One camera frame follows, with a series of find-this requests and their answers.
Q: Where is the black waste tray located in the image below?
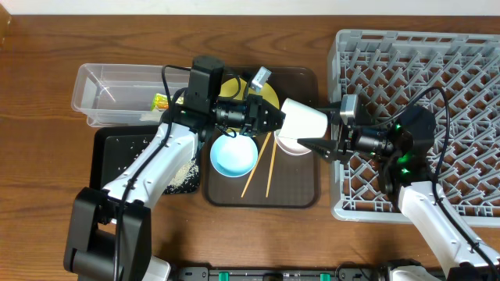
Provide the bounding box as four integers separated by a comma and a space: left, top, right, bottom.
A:
89, 126, 200, 194

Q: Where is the green snack wrapper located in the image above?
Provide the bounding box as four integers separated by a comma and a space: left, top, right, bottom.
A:
150, 93, 184, 112

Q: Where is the clear plastic bin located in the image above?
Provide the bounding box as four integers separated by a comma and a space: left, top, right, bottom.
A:
71, 63, 189, 127

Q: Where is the pink bowl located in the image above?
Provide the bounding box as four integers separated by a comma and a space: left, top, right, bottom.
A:
274, 130, 311, 156

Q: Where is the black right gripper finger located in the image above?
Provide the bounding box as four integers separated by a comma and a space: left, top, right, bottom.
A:
317, 101, 343, 126
297, 138, 341, 163

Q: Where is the wooden chopstick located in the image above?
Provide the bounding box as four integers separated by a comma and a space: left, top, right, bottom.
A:
266, 138, 277, 198
241, 133, 271, 198

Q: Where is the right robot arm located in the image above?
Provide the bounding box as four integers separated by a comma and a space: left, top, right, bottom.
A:
299, 105, 499, 280

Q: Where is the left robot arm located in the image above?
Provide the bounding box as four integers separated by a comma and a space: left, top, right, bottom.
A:
63, 55, 285, 280

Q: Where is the yellow plate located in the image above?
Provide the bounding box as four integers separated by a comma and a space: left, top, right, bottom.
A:
219, 78, 280, 108

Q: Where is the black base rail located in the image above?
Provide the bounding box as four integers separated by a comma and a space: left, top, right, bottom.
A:
167, 261, 388, 281

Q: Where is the grey dishwasher rack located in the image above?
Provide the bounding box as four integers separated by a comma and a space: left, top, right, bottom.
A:
327, 30, 499, 228

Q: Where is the dark brown tray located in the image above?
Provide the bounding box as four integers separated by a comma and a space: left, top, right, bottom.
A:
201, 66, 320, 208

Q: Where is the rice pile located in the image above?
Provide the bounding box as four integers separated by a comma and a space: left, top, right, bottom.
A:
112, 134, 200, 194

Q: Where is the blue bowl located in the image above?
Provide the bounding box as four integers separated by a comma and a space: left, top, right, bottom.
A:
209, 135, 259, 178

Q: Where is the white cup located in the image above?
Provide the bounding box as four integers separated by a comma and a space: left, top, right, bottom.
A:
277, 98, 328, 139

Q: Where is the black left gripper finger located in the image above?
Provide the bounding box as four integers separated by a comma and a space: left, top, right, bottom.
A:
257, 120, 284, 135
259, 99, 286, 122

